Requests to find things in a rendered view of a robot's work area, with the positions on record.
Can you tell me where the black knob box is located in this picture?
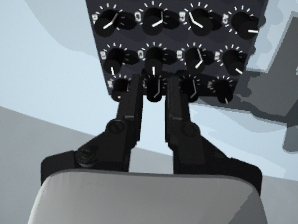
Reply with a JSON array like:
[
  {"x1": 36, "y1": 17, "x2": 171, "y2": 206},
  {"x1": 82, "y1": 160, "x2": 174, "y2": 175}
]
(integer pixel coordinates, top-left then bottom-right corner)
[{"x1": 85, "y1": 0, "x2": 265, "y2": 104}]

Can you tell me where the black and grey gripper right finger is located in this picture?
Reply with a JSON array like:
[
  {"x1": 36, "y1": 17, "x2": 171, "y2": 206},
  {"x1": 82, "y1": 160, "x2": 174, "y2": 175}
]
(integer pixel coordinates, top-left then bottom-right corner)
[{"x1": 165, "y1": 76, "x2": 262, "y2": 196}]

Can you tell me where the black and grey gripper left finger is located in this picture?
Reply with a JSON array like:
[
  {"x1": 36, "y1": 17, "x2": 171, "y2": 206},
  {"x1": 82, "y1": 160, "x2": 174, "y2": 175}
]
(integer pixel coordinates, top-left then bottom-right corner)
[{"x1": 41, "y1": 74, "x2": 143, "y2": 186}]

